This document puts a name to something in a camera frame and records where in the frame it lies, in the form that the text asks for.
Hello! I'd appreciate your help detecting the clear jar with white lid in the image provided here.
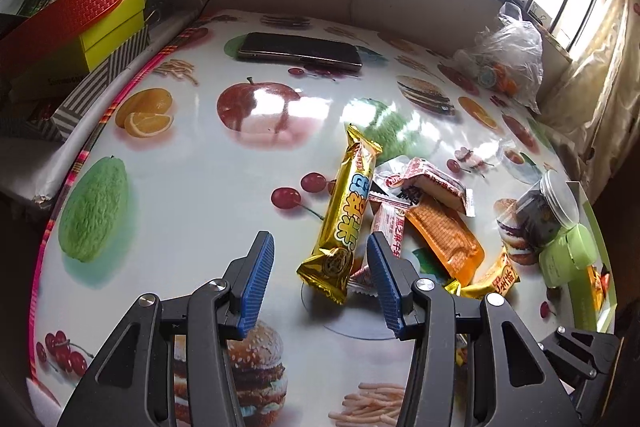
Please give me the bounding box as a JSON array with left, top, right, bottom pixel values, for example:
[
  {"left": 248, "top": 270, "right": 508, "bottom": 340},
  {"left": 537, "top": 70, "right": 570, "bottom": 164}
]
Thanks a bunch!
[{"left": 510, "top": 169, "right": 581, "bottom": 253}]

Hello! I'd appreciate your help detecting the dark green snack packet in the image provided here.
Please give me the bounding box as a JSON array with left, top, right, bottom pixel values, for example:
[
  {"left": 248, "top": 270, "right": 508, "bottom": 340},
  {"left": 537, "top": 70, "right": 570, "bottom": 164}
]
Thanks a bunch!
[{"left": 411, "top": 247, "right": 453, "bottom": 280}]

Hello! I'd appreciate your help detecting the cream patterned curtain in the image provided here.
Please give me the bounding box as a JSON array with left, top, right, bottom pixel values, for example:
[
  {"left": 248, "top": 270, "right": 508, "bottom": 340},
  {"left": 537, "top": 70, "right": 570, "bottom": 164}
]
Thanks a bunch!
[{"left": 540, "top": 0, "right": 640, "bottom": 208}]

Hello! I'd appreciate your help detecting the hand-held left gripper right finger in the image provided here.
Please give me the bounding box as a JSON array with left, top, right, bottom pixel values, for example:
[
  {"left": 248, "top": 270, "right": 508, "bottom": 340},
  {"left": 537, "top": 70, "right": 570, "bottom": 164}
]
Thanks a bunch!
[{"left": 366, "top": 232, "right": 583, "bottom": 427}]

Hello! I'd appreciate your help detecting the orange and white snack pouch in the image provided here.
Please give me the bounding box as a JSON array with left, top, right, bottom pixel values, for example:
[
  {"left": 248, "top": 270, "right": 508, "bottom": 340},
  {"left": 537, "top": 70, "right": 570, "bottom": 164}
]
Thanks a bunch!
[{"left": 374, "top": 157, "right": 487, "bottom": 289}]

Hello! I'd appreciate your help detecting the black smartphone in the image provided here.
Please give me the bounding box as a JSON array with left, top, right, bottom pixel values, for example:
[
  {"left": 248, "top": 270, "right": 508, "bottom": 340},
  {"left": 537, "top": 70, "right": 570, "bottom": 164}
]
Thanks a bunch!
[{"left": 236, "top": 32, "right": 363, "bottom": 72}]

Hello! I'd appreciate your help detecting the long gold snack bar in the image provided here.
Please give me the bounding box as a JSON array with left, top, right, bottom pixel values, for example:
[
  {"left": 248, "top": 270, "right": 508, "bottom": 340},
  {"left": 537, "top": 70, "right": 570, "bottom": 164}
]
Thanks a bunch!
[{"left": 296, "top": 124, "right": 383, "bottom": 305}]

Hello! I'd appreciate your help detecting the small gold snack packet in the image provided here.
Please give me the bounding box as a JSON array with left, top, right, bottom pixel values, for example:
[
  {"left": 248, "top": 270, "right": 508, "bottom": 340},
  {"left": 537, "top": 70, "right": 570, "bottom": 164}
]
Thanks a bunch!
[{"left": 457, "top": 247, "right": 521, "bottom": 300}]

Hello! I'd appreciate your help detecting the green cardboard box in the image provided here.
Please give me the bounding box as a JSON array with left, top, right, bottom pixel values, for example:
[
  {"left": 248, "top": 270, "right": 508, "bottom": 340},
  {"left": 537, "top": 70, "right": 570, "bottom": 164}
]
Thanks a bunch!
[{"left": 565, "top": 181, "right": 617, "bottom": 333}]

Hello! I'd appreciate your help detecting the red woven-pattern box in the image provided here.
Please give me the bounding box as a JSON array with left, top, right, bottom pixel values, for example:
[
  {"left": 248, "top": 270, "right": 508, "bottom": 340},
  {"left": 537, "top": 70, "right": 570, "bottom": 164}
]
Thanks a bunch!
[{"left": 0, "top": 0, "right": 126, "bottom": 78}]

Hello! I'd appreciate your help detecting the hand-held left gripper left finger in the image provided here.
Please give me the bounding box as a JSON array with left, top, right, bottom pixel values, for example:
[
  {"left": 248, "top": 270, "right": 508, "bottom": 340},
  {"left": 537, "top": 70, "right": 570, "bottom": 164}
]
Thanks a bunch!
[{"left": 57, "top": 231, "right": 276, "bottom": 427}]

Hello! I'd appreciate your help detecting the fruit print tablecloth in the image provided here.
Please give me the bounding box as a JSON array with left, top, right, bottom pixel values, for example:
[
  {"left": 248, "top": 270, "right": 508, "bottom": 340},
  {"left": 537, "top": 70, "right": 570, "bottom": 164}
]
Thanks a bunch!
[{"left": 25, "top": 9, "right": 618, "bottom": 427}]

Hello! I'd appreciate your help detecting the grey striped box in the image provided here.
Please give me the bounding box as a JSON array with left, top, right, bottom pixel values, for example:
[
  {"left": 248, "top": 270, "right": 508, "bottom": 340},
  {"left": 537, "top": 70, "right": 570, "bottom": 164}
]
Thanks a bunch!
[{"left": 30, "top": 24, "right": 151, "bottom": 142}]

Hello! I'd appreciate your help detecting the lime green box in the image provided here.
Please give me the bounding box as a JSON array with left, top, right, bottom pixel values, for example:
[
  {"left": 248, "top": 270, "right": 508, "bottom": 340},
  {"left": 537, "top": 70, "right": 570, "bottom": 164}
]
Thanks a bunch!
[{"left": 80, "top": 0, "right": 148, "bottom": 72}]

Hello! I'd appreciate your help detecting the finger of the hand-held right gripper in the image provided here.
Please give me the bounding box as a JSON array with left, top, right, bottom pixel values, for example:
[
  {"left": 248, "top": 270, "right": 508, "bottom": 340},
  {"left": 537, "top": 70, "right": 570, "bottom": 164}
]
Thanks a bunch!
[{"left": 540, "top": 326, "right": 623, "bottom": 380}]

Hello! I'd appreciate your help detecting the clear plastic bag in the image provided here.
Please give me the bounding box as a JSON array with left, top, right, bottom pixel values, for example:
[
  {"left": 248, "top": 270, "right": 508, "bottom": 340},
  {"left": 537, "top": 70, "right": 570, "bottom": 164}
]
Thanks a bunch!
[{"left": 454, "top": 2, "right": 545, "bottom": 112}]

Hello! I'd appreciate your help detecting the olive green box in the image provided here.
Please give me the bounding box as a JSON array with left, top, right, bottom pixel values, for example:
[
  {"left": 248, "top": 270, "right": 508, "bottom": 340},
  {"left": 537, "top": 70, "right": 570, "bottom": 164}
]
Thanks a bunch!
[{"left": 7, "top": 52, "right": 101, "bottom": 105}]

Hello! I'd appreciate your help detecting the green jar with green lid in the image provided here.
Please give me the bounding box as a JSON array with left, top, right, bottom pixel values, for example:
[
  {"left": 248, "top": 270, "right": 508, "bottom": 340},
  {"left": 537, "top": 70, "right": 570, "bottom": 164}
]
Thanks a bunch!
[{"left": 539, "top": 223, "right": 598, "bottom": 289}]

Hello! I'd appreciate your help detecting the red and white nougat packet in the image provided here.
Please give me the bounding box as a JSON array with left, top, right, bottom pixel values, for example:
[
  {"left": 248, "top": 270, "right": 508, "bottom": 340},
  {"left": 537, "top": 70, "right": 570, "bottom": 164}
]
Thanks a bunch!
[{"left": 350, "top": 194, "right": 413, "bottom": 295}]

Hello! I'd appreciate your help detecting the red and white snack packet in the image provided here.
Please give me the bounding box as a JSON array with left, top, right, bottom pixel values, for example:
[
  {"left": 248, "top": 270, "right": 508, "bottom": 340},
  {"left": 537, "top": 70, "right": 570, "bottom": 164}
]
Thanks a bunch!
[{"left": 400, "top": 158, "right": 476, "bottom": 218}]

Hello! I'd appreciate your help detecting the pile of small snack packets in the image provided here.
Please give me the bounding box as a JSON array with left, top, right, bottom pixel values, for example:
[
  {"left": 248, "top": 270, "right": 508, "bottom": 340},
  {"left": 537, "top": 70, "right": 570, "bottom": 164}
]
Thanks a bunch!
[{"left": 586, "top": 264, "right": 613, "bottom": 308}]

